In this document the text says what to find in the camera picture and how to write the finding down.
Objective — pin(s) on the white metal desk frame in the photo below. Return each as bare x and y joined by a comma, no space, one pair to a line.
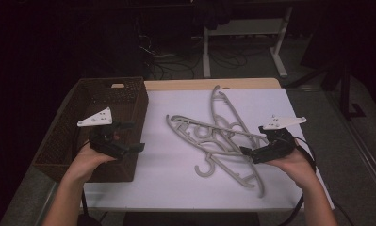
248,26

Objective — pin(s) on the brown woven basket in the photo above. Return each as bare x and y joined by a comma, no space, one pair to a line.
91,103

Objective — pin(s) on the person's left hand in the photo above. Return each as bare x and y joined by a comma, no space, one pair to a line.
88,163

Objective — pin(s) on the dark cloth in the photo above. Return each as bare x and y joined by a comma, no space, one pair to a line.
212,14

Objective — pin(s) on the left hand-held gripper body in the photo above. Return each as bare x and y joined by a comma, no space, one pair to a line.
104,141

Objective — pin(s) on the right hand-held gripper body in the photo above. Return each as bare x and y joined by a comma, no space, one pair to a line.
275,146

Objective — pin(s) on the white table cover sheet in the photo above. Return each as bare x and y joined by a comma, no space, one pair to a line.
176,188

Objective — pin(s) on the dark metal stand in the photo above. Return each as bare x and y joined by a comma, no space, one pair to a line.
344,94

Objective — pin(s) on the person's right hand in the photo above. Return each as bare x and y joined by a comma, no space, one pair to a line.
294,168

